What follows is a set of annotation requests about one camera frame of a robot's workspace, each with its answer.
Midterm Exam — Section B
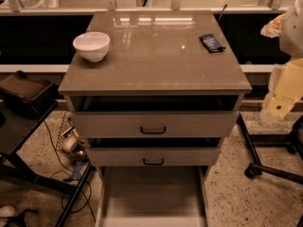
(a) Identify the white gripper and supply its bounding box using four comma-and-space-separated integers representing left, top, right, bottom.
260, 14, 303, 119

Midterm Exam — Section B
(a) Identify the dark blue rxbar wrapper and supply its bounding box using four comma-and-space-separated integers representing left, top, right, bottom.
199, 33, 225, 53

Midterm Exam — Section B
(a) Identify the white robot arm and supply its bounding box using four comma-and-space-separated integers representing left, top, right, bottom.
260, 0, 303, 121

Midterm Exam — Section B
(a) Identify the white ceramic bowl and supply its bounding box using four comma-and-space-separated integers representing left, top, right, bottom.
73, 31, 111, 61

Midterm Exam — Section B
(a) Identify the black chair base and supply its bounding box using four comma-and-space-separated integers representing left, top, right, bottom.
237, 114, 303, 184

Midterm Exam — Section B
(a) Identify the grey drawer cabinet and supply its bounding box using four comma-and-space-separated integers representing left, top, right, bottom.
60, 10, 251, 227

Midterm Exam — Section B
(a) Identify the tape roll on floor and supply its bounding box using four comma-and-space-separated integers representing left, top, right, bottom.
62, 134, 78, 152

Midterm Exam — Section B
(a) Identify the dark box on table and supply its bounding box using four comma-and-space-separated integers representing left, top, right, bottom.
0, 70, 57, 118

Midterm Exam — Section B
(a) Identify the wire mesh basket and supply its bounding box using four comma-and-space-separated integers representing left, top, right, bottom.
56, 113, 87, 161

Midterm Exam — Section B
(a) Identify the black floor cable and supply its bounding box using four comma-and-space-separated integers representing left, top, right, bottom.
43, 120, 97, 222

